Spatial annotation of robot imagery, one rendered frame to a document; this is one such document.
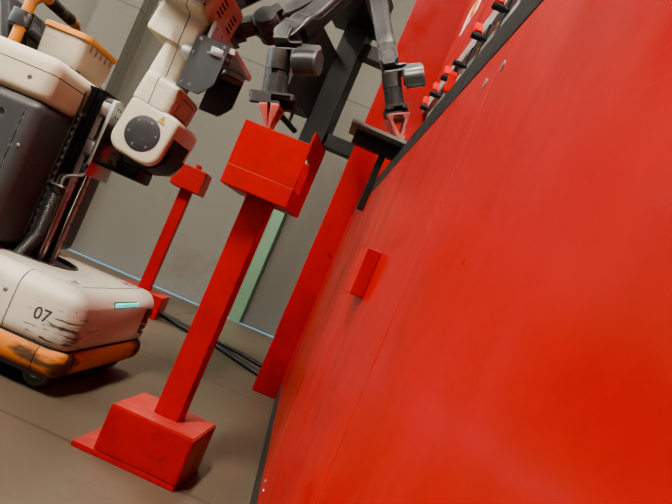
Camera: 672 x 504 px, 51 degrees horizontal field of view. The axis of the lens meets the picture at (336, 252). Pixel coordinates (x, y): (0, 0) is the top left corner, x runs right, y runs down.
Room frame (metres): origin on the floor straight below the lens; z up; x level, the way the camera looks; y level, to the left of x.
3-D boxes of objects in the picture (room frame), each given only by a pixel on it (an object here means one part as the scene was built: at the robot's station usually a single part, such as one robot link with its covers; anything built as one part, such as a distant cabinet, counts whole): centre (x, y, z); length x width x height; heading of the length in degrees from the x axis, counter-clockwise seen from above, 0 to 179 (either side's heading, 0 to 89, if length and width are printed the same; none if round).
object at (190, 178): (3.71, 0.85, 0.42); 0.25 x 0.20 x 0.83; 92
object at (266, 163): (1.65, 0.21, 0.75); 0.20 x 0.16 x 0.18; 174
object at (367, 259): (1.06, -0.05, 0.59); 0.15 x 0.02 x 0.07; 2
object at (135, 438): (1.65, 0.24, 0.06); 0.25 x 0.20 x 0.12; 84
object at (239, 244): (1.65, 0.21, 0.39); 0.06 x 0.06 x 0.54; 84
